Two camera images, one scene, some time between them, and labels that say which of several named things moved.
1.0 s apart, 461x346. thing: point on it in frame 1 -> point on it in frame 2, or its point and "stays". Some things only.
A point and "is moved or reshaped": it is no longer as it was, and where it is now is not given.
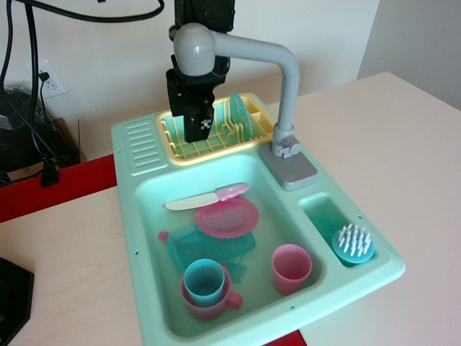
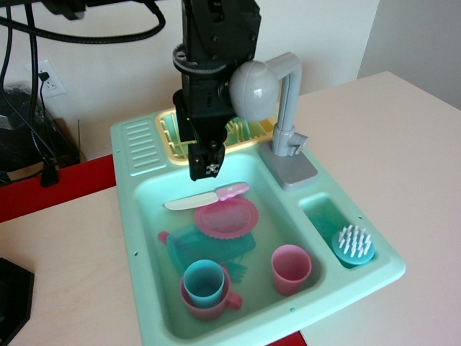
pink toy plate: x=227 y=219 stays
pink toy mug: x=228 y=299 stays
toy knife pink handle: x=222 y=194 stays
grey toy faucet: x=194 y=51 is moved or reshaped
